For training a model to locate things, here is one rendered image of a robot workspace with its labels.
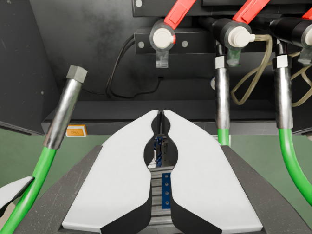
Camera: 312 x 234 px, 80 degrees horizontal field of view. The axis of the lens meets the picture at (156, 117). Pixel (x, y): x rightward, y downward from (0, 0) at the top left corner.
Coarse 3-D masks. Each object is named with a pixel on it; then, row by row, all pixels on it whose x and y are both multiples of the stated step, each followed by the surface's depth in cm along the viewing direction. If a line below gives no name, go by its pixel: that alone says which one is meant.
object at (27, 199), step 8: (48, 152) 20; (40, 160) 20; (48, 160) 20; (40, 168) 20; (48, 168) 21; (40, 176) 20; (32, 184) 20; (40, 184) 20; (24, 192) 19; (32, 192) 19; (24, 200) 19; (32, 200) 19; (16, 208) 18; (24, 208) 18; (16, 216) 18; (8, 224) 17; (16, 224) 18; (0, 232) 17; (8, 232) 17
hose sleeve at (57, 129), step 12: (72, 84) 21; (60, 96) 21; (72, 96) 21; (60, 108) 21; (72, 108) 21; (60, 120) 21; (48, 132) 21; (60, 132) 21; (48, 144) 20; (60, 144) 21
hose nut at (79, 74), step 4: (72, 68) 21; (76, 68) 21; (80, 68) 21; (68, 72) 21; (72, 72) 21; (76, 72) 21; (80, 72) 21; (84, 72) 21; (88, 72) 22; (68, 76) 21; (72, 76) 21; (76, 76) 21; (80, 76) 21; (84, 76) 21; (76, 80) 21; (80, 80) 21; (84, 80) 22; (84, 84) 22
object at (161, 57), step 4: (156, 52) 21; (160, 52) 21; (164, 52) 21; (168, 52) 21; (156, 56) 21; (160, 56) 21; (164, 56) 21; (168, 56) 21; (156, 60) 22; (160, 60) 22; (164, 60) 22
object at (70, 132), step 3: (84, 126) 47; (69, 129) 46; (72, 129) 46; (75, 129) 46; (78, 129) 46; (81, 129) 46; (69, 132) 47; (72, 132) 47; (75, 132) 47; (78, 132) 47; (81, 132) 47; (69, 135) 47; (72, 135) 47; (75, 135) 47; (78, 135) 47; (81, 135) 47
